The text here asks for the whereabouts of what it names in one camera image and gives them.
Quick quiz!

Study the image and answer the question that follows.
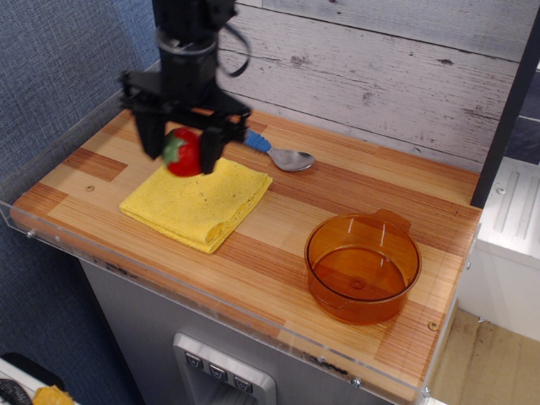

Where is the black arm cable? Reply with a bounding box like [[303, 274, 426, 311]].
[[215, 21, 251, 78]]

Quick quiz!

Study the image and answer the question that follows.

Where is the black vertical post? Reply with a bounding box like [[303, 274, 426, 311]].
[[470, 11, 539, 208]]

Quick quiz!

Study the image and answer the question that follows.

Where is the folded yellow cloth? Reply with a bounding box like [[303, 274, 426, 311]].
[[119, 158, 273, 254]]

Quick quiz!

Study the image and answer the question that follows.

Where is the white toy sink counter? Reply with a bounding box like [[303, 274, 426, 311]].
[[457, 158, 539, 341]]

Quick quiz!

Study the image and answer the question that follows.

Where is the red toy strawberry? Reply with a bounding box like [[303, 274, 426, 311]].
[[161, 127, 202, 177]]

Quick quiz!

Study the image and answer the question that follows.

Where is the orange transparent plastic bowl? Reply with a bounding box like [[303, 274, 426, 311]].
[[305, 209, 422, 325]]

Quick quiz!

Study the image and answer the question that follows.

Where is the silver dispenser button panel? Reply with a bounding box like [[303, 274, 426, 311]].
[[173, 332, 278, 404]]

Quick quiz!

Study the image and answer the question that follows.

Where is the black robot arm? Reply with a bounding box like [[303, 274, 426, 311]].
[[121, 1, 251, 177]]

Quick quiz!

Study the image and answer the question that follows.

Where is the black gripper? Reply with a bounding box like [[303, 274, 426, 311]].
[[120, 29, 251, 175]]

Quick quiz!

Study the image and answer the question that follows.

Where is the black and yellow object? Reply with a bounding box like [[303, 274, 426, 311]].
[[1, 353, 77, 404]]

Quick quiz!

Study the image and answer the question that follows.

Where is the grey toy fridge cabinet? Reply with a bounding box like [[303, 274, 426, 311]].
[[82, 262, 385, 404]]

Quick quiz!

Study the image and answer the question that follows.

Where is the blue handled metal spoon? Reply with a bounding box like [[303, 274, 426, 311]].
[[244, 129, 316, 172]]

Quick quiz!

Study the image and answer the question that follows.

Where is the clear acrylic edge guard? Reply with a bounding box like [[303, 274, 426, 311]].
[[1, 203, 431, 404]]

